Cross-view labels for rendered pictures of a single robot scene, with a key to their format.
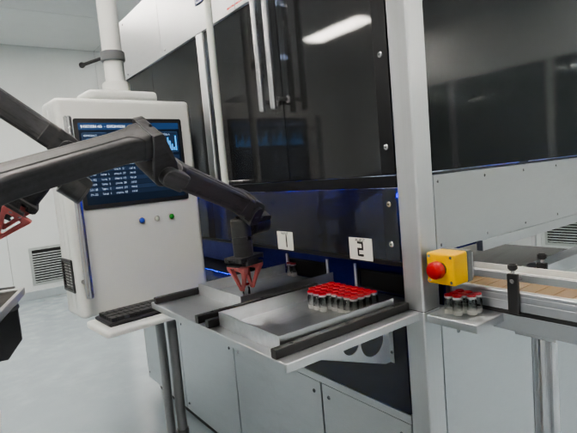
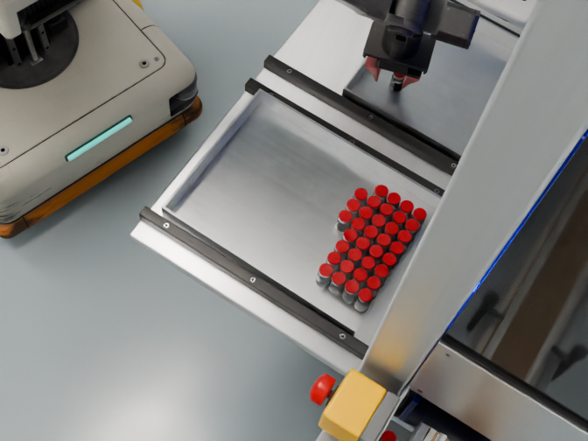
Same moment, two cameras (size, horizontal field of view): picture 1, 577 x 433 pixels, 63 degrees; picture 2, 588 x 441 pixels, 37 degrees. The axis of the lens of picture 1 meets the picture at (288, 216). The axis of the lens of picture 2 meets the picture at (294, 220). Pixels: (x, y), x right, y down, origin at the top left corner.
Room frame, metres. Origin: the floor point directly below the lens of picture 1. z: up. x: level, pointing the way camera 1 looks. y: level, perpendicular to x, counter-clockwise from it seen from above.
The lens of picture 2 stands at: (0.82, -0.54, 2.11)
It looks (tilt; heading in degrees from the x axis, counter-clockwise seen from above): 64 degrees down; 61
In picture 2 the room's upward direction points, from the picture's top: 9 degrees clockwise
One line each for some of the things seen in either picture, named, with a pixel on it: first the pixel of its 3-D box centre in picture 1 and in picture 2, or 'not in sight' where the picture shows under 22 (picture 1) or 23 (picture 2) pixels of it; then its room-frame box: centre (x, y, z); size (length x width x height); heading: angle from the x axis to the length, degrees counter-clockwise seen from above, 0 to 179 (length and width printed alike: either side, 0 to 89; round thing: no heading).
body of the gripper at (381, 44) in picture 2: (243, 248); (402, 37); (1.34, 0.14, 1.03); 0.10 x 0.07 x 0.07; 142
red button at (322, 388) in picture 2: (436, 270); (326, 392); (1.03, -0.32, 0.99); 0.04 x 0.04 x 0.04; 36
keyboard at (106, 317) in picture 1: (159, 304); not in sight; (1.62, 0.48, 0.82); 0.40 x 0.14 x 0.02; 131
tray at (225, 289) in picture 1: (265, 283); (469, 89); (1.46, 0.09, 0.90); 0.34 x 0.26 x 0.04; 126
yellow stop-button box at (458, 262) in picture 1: (448, 265); (356, 411); (1.06, -0.36, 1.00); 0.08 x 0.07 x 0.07; 126
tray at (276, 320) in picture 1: (306, 312); (303, 207); (1.12, -0.02, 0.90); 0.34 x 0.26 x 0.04; 126
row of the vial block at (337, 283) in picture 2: (339, 298); (365, 243); (1.19, -0.11, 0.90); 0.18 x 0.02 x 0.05; 36
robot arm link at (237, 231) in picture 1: (242, 227); not in sight; (1.34, 0.13, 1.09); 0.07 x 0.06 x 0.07; 140
